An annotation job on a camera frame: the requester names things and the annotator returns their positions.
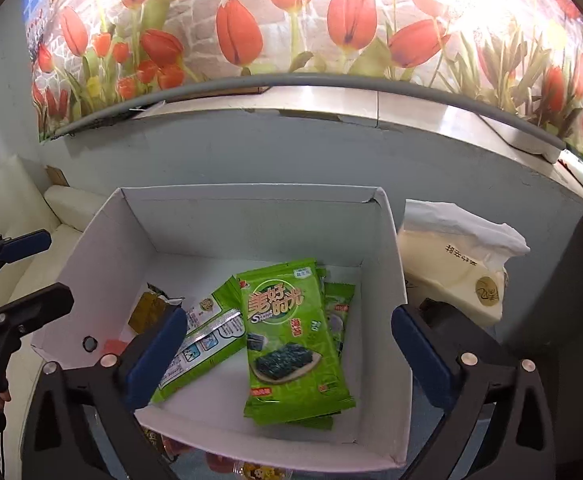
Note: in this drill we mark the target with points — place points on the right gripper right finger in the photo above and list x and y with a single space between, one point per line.
461 369

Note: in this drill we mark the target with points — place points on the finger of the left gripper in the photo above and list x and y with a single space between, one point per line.
24 246
28 314

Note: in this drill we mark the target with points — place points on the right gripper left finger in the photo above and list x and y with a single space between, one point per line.
58 443

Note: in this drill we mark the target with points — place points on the large green seaweed snack bag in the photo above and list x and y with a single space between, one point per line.
291 356

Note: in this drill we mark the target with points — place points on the small green seaweed snack bag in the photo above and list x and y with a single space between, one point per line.
271 414

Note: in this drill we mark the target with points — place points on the cream tissue pack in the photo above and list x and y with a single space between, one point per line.
451 255

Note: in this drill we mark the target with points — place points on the gold brown snack packet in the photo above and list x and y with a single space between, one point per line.
150 308

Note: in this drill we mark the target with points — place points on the seaweed bag underneath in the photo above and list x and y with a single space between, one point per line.
337 299

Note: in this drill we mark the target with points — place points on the white cardboard box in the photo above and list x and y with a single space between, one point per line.
187 241

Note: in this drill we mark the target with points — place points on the orange yellow jelly cup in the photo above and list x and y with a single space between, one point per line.
250 471

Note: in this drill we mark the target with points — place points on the silver backed seaweed bag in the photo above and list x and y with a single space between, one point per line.
216 331

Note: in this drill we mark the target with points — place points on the tulip wall picture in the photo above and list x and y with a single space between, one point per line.
524 57

